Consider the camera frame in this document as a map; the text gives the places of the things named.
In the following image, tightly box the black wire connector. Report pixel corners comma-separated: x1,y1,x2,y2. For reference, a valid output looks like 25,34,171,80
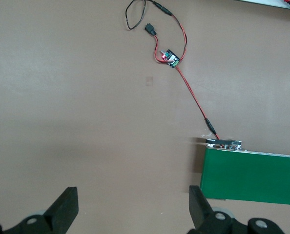
144,22,158,37

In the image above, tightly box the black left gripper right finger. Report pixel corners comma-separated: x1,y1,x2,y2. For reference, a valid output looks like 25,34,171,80
188,185,235,234

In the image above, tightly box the thin red wire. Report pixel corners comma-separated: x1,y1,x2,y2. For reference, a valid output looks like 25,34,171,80
153,12,221,141

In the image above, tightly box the green belt conveyor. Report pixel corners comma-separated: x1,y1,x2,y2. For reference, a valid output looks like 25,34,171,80
199,137,290,205

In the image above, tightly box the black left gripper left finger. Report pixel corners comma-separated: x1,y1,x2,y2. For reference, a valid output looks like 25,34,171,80
3,186,80,234

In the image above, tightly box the black looped cable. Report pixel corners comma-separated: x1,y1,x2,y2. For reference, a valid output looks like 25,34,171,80
124,0,173,31

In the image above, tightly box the small circuit board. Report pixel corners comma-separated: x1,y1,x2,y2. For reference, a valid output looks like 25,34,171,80
159,48,181,70

